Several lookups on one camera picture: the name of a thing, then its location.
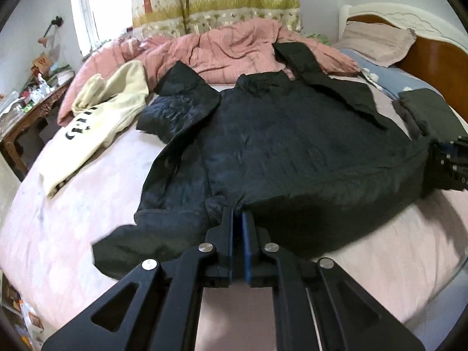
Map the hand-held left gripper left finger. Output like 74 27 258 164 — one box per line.
41 207 235 351

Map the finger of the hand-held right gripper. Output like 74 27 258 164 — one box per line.
434 138 468 158
428 152 468 192

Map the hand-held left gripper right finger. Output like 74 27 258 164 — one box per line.
240 210 426 351

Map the black puffer jacket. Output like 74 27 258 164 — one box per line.
91 42 433 279

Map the folded dark grey garment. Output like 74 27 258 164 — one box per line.
393 88 468 142

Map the white and wood headboard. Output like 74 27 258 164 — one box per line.
338 3 468 127

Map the blue pillow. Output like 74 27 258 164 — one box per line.
333 47 444 101

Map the beige pink pillow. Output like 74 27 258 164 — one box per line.
331 20 418 68

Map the bed with pink sheet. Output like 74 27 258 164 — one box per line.
0 79 468 341

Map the green patterned cloth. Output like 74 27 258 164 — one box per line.
306 32 334 47

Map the cream hoodie with black print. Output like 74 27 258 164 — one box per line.
38 60 149 199

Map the pink striped quilt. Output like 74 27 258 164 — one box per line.
56 18 361 125

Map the colourful floor clutter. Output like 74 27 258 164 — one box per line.
0 271 45 349

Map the carved wooden desk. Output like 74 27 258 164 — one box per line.
0 80 76 182

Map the tree print curtain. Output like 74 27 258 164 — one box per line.
132 0 302 38

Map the cluttered wooden side table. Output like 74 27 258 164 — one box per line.
0 53 76 118

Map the window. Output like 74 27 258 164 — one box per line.
69 0 134 58

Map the wall lamp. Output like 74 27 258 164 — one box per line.
38 15 64 48

